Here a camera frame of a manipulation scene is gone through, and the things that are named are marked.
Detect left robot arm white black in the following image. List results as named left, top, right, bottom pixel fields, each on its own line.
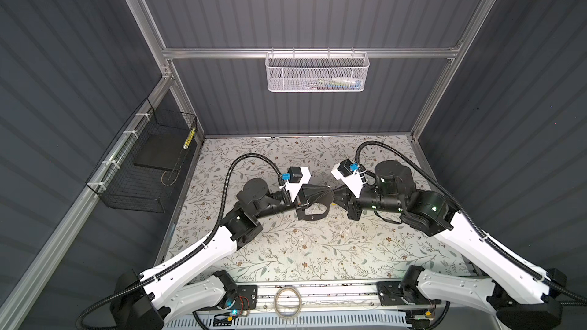
left=109, top=178, right=334, bottom=329

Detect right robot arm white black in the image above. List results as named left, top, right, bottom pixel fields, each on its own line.
left=332, top=160, right=566, bottom=329

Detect items in white basket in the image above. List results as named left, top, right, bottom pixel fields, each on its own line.
left=300, top=76, right=364, bottom=92

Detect tape roll clear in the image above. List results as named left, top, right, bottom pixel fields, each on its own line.
left=273, top=287, right=303, bottom=319

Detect yellow marker in black basket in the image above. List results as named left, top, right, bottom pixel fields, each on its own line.
left=183, top=128, right=196, bottom=150

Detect black pad in basket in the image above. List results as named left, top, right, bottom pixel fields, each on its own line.
left=133, top=134, right=186, bottom=171

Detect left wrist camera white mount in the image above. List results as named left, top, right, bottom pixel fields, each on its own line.
left=280, top=166, right=311, bottom=203

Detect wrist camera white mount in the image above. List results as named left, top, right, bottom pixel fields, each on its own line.
left=280, top=166, right=311, bottom=203
left=331, top=159, right=366, bottom=198

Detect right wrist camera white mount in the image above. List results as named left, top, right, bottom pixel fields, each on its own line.
left=331, top=159, right=366, bottom=198

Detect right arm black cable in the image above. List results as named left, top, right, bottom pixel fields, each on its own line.
left=355, top=140, right=587, bottom=306

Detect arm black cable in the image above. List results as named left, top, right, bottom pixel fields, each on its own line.
left=75, top=153, right=283, bottom=330
left=355, top=140, right=587, bottom=306

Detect white wire mesh basket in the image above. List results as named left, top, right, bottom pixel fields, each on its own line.
left=264, top=50, right=370, bottom=93

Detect black wire basket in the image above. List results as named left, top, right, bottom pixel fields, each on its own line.
left=87, top=102, right=198, bottom=214

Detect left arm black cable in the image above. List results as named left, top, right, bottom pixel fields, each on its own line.
left=75, top=153, right=283, bottom=330

